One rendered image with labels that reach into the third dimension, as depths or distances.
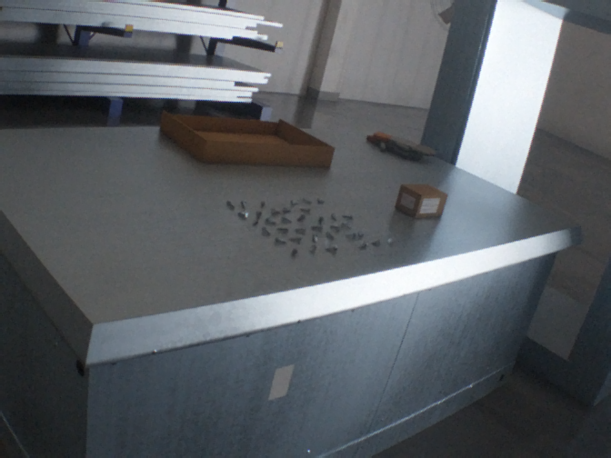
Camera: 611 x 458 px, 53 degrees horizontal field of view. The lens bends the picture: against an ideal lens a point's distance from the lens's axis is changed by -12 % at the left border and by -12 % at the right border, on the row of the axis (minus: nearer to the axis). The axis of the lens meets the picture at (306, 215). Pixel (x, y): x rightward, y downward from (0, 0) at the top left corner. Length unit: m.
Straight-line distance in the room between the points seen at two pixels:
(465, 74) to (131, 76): 2.90
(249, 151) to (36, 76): 3.08
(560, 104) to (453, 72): 8.49
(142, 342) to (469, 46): 2.09
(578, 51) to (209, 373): 10.34
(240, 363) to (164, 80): 4.07
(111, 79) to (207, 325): 4.00
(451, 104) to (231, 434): 1.84
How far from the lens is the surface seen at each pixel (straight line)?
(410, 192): 1.74
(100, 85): 4.91
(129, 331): 0.98
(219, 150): 1.78
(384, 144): 2.43
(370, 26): 7.98
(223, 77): 5.50
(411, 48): 8.58
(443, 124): 2.83
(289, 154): 1.90
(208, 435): 1.32
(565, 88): 11.24
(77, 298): 1.00
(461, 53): 2.80
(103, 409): 1.12
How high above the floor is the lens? 1.14
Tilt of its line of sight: 18 degrees down
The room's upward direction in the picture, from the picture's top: 14 degrees clockwise
